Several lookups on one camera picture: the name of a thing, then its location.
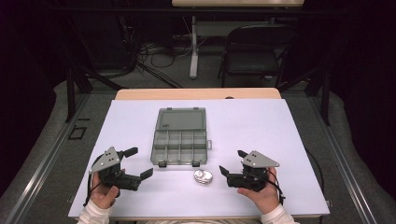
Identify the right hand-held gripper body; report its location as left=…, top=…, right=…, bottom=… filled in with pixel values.
left=226, top=150, right=280, bottom=192

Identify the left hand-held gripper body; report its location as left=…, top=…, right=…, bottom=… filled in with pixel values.
left=89, top=146, right=141, bottom=191

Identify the clear plastic compartment box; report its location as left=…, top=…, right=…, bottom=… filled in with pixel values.
left=149, top=106, right=213, bottom=168

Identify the person's left hand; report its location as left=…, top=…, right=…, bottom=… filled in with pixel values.
left=90, top=169, right=125, bottom=210

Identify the person's right hand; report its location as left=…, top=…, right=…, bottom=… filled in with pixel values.
left=236, top=167, right=281, bottom=216

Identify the white board sheet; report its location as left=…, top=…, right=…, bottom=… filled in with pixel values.
left=67, top=98, right=332, bottom=219

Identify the wooden table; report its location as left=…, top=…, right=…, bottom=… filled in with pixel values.
left=114, top=87, right=283, bottom=101

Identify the black metal stand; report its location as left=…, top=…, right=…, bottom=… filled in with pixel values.
left=64, top=18, right=125, bottom=124
left=276, top=66, right=332, bottom=127

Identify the black folding chair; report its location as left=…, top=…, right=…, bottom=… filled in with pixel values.
left=217, top=24, right=297, bottom=89

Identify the white-legged table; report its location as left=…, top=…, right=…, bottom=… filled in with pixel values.
left=171, top=0, right=305, bottom=79

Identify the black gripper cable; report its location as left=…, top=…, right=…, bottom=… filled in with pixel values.
left=82, top=154, right=106, bottom=208
left=264, top=168, right=287, bottom=205

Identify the black floor outlet frame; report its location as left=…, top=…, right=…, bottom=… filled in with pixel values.
left=67, top=124, right=88, bottom=141

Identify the bundle of floor cables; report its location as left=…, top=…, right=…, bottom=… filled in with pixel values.
left=120, top=18, right=200, bottom=90

